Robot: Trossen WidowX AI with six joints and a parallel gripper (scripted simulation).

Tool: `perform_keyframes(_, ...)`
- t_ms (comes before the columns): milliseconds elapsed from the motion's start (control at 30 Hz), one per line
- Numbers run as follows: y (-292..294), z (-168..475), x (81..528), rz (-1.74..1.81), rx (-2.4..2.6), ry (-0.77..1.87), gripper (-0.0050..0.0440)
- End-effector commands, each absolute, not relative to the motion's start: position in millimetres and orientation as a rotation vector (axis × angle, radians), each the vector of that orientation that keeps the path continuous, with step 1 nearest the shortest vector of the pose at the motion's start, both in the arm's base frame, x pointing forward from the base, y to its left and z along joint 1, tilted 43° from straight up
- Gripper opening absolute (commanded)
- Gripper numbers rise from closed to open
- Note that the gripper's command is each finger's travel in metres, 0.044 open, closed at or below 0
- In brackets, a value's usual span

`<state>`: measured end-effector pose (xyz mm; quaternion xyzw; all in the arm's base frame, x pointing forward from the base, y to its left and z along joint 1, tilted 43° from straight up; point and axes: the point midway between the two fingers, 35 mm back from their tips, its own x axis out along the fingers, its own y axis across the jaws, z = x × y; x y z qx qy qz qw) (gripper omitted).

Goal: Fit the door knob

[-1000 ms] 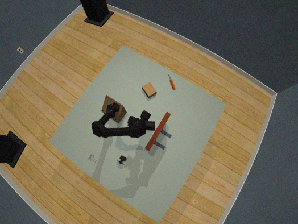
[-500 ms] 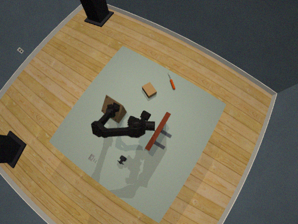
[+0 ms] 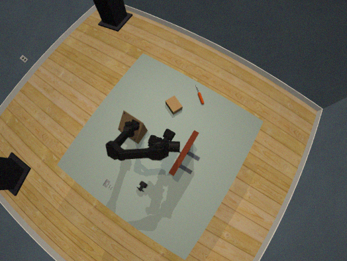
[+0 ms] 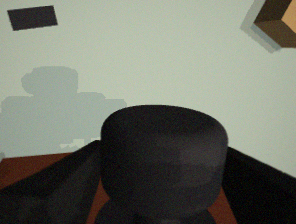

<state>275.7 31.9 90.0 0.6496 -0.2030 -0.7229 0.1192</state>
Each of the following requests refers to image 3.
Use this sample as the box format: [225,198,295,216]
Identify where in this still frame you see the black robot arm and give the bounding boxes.
[106,120,180,160]

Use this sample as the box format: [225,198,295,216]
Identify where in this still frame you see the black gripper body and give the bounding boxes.
[159,129,175,142]

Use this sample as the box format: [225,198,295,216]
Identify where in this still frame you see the brown wooden door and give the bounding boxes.
[169,131,199,176]

